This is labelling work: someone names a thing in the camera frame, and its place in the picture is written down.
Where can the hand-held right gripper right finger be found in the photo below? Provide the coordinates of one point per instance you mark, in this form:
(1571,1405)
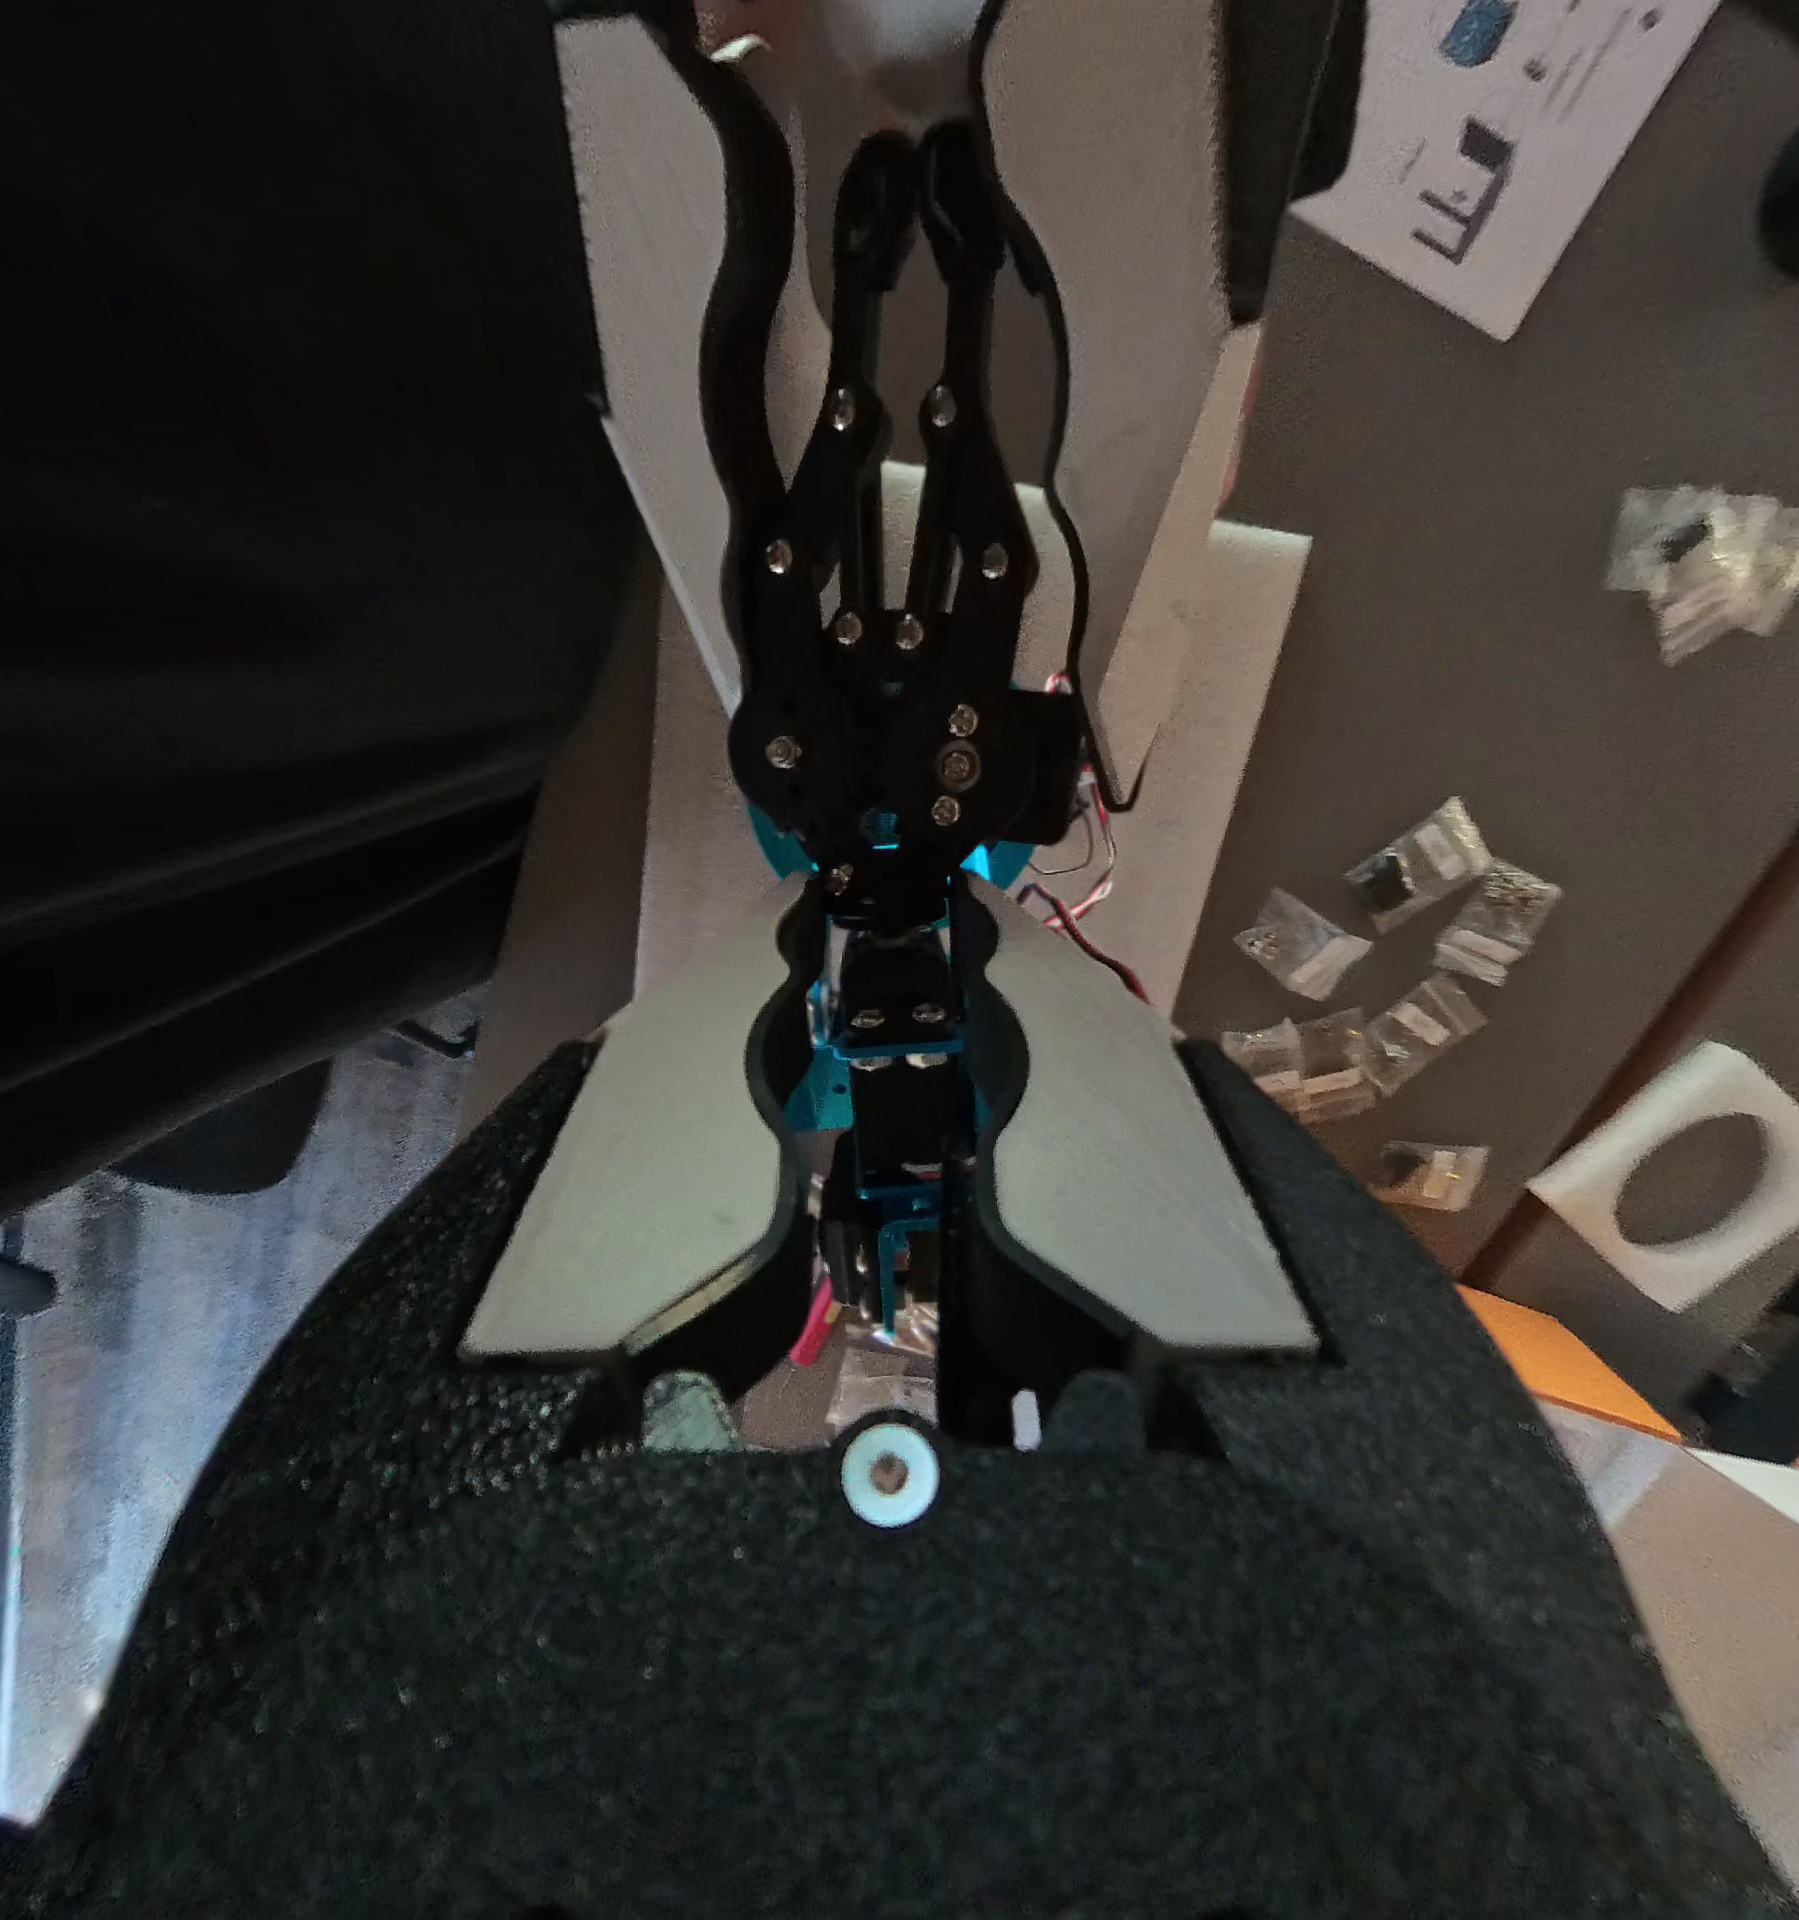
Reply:
(1156,1188)

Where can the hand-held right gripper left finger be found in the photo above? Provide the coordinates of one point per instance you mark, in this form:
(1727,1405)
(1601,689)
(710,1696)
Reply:
(645,1188)

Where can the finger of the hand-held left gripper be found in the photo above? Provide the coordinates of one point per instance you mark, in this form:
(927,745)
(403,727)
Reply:
(655,270)
(1124,303)

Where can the blue toy robot arm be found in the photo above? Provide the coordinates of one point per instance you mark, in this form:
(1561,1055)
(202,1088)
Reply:
(893,1082)

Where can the black toy robot claw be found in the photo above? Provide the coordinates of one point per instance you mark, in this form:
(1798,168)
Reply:
(900,661)

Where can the dark grey desk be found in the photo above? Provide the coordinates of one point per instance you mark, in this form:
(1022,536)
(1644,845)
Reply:
(1501,601)

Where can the printed instruction sheet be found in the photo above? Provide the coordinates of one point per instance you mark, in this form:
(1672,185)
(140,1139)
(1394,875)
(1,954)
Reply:
(1501,136)

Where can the pile of small parts bags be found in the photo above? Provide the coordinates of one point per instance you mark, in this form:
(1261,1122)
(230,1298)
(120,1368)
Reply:
(1394,961)

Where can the white foam sheet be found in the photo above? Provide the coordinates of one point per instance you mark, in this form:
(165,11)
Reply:
(1199,691)

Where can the white foam packing piece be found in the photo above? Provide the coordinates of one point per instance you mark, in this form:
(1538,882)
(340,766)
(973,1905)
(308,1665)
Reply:
(1575,1202)

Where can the orange cardboard sleeve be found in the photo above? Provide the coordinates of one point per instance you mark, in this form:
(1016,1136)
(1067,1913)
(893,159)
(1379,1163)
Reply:
(1575,1367)

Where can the small clear parts bag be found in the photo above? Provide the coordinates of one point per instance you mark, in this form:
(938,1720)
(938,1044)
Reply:
(1716,572)

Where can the white parts box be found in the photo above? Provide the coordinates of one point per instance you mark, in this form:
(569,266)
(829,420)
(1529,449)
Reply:
(1739,1681)

